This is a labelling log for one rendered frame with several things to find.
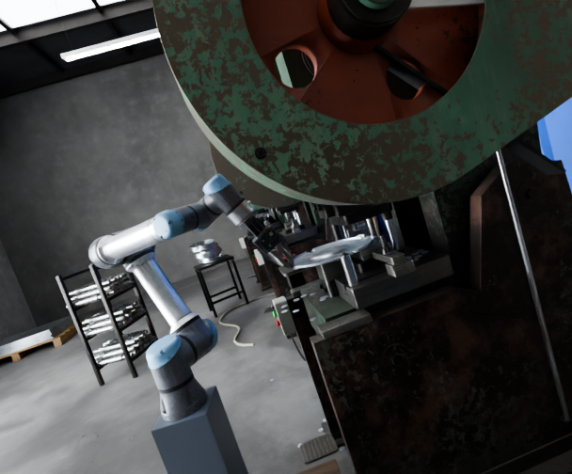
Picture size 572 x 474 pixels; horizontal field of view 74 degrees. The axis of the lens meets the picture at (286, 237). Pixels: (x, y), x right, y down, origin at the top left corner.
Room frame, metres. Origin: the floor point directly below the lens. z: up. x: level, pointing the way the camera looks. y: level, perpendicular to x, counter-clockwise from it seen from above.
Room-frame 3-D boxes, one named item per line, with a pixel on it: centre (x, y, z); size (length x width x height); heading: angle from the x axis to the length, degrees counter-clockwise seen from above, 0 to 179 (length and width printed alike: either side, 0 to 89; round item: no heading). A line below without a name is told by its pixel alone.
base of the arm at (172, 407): (1.20, 0.49, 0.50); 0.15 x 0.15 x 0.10
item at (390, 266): (1.09, -0.27, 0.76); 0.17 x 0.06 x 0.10; 7
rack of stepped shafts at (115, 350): (3.16, 1.59, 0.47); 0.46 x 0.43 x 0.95; 77
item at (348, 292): (1.25, -0.25, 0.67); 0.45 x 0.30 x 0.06; 7
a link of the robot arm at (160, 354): (1.21, 0.49, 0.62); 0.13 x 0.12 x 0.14; 149
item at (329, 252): (1.24, -0.12, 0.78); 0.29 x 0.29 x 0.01
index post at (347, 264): (1.06, -0.14, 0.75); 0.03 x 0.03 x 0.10; 7
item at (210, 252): (4.17, 0.85, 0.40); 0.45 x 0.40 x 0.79; 19
